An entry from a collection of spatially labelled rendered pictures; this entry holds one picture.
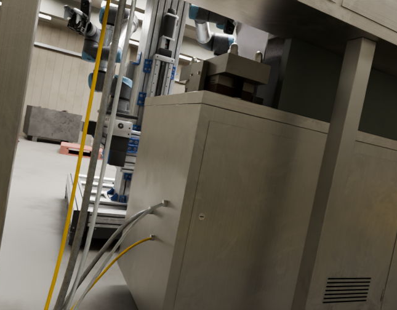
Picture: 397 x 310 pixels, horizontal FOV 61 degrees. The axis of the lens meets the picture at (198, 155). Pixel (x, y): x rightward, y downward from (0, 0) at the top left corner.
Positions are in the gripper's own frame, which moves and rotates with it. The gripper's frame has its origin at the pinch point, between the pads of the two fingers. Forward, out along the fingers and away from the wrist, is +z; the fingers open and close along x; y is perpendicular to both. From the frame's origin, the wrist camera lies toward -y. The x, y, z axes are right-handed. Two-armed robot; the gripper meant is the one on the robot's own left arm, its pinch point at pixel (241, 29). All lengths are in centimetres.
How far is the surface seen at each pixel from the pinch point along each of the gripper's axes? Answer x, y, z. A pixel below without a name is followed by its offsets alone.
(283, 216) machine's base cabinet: 8, -29, 77
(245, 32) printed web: -4.6, 3.4, 12.7
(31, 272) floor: -66, -119, 55
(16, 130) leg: -76, -5, 80
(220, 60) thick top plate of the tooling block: -24.3, 3.0, 42.8
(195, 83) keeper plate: -26.3, -10.0, 38.4
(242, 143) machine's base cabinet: -14, -12, 63
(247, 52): -4.6, -0.1, 22.1
